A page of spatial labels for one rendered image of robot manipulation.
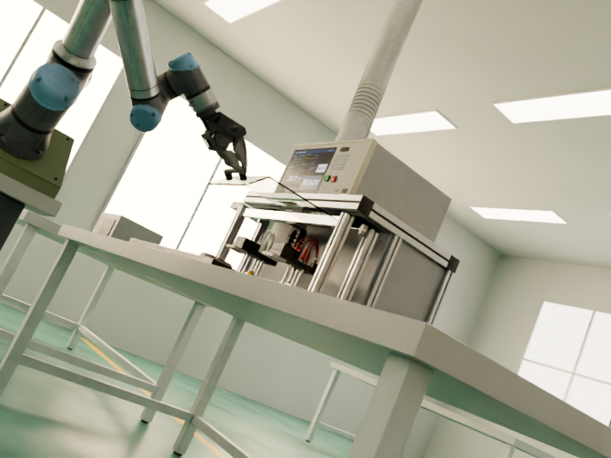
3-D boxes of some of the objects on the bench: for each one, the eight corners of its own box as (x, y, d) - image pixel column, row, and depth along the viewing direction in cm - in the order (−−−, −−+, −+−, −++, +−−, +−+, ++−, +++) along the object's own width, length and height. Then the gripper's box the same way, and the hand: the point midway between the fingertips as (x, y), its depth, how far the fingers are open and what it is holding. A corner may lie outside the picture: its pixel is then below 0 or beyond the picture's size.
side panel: (353, 338, 175) (395, 234, 182) (345, 335, 178) (389, 233, 184) (416, 370, 190) (455, 273, 196) (410, 367, 192) (447, 272, 199)
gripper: (211, 102, 180) (246, 166, 187) (186, 117, 176) (223, 182, 184) (225, 98, 173) (260, 165, 180) (198, 114, 169) (236, 182, 176)
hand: (244, 170), depth 179 cm, fingers closed, pressing on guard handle
